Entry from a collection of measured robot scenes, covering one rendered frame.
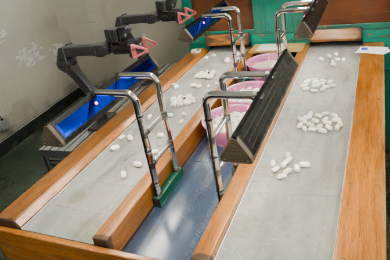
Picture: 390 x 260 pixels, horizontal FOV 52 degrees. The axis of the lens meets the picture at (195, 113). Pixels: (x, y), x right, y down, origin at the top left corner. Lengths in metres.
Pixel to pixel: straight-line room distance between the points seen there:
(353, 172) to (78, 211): 0.92
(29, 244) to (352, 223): 1.01
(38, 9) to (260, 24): 2.41
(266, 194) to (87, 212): 0.60
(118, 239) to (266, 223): 0.45
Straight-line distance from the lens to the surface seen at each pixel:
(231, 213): 1.24
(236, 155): 0.93
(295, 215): 1.25
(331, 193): 1.33
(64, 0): 4.37
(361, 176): 1.37
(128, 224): 1.34
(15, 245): 1.54
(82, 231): 1.37
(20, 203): 1.58
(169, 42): 3.91
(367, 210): 1.24
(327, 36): 2.56
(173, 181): 1.52
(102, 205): 1.45
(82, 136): 2.13
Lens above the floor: 1.56
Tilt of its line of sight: 25 degrees down
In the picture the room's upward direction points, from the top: 10 degrees counter-clockwise
